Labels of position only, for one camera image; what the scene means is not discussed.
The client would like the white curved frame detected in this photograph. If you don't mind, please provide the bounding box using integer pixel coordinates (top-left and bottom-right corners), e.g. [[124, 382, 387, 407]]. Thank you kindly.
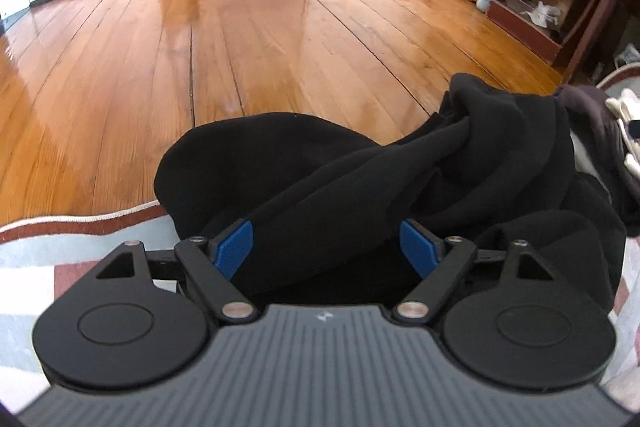
[[597, 59, 640, 92]]

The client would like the white cloth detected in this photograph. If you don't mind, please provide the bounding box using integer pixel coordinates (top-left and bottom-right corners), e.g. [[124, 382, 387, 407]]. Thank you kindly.
[[605, 89, 640, 178]]

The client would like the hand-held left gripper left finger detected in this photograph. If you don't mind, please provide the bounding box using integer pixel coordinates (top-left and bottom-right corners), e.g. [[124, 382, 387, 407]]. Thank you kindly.
[[95, 219, 261, 325]]

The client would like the black garment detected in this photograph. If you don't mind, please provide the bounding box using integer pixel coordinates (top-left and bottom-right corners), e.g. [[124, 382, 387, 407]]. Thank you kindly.
[[152, 72, 628, 308]]

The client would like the dark brown cloth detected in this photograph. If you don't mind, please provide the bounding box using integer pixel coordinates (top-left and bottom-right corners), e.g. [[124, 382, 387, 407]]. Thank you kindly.
[[555, 84, 631, 233]]

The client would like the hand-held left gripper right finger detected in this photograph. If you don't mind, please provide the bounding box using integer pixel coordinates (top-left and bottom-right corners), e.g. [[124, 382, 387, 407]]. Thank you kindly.
[[392, 218, 556, 325]]

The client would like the white plastic bag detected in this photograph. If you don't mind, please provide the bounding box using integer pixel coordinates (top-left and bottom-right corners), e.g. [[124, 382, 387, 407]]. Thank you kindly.
[[520, 2, 563, 28]]

